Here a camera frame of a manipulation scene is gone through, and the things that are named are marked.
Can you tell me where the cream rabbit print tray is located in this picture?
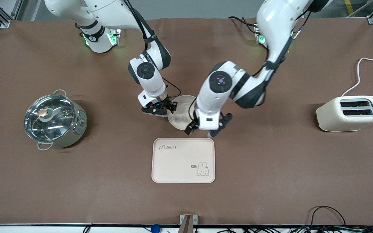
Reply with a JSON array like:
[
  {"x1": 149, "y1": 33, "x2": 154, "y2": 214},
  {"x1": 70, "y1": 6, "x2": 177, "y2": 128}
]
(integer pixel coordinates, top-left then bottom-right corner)
[{"x1": 151, "y1": 138, "x2": 216, "y2": 183}]

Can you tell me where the black arm base cable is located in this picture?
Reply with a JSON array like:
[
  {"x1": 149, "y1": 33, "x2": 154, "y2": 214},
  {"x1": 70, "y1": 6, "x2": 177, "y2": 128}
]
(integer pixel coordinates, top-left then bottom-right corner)
[{"x1": 228, "y1": 16, "x2": 259, "y2": 35}]

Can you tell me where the pale green electric pot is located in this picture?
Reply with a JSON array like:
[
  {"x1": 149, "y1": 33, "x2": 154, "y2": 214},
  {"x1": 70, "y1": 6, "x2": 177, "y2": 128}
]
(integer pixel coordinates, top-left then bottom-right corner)
[{"x1": 24, "y1": 90, "x2": 87, "y2": 151}]

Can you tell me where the white toaster power cable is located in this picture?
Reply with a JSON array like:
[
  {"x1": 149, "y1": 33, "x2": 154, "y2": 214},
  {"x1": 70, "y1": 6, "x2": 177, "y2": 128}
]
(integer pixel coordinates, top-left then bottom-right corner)
[{"x1": 341, "y1": 58, "x2": 373, "y2": 97}]

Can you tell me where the brown table cover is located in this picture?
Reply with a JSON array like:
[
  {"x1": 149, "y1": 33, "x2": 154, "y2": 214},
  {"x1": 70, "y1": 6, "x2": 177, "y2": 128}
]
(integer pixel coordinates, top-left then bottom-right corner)
[{"x1": 0, "y1": 17, "x2": 373, "y2": 226}]

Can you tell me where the black cable loop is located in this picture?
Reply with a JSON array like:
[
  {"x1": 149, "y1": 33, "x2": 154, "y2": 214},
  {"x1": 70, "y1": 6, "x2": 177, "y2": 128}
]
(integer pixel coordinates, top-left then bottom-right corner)
[{"x1": 310, "y1": 206, "x2": 346, "y2": 227}]

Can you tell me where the cream two-slot toaster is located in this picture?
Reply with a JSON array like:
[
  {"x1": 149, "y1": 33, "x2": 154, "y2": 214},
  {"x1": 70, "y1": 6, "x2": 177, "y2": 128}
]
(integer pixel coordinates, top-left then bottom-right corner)
[{"x1": 316, "y1": 95, "x2": 373, "y2": 132}]

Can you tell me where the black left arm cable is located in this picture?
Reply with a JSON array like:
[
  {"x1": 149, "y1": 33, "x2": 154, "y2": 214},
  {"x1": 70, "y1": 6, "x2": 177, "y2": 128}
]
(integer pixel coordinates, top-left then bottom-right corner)
[{"x1": 253, "y1": 10, "x2": 308, "y2": 78}]

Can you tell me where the round cream plate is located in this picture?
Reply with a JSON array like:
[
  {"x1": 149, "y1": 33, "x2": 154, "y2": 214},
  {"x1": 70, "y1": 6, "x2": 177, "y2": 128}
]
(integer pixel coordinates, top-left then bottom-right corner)
[{"x1": 168, "y1": 95, "x2": 197, "y2": 131}]

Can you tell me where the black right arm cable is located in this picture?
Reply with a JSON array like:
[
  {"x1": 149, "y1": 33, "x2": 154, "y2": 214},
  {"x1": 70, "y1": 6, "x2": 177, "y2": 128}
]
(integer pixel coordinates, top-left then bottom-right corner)
[{"x1": 122, "y1": 0, "x2": 182, "y2": 97}]

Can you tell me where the small metal bracket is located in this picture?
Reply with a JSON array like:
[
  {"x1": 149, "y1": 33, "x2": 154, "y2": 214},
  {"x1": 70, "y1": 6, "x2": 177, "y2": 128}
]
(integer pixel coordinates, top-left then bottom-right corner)
[{"x1": 179, "y1": 215, "x2": 198, "y2": 225}]

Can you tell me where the glass pot lid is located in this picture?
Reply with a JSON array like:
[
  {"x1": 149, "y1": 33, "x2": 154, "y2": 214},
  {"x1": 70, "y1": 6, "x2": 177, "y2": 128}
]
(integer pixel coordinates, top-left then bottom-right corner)
[{"x1": 24, "y1": 94, "x2": 77, "y2": 141}]

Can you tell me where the grey stand pole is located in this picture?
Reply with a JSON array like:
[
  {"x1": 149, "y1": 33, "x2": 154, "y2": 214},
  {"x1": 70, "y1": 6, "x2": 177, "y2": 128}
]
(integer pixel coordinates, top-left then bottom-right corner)
[{"x1": 178, "y1": 215, "x2": 194, "y2": 233}]

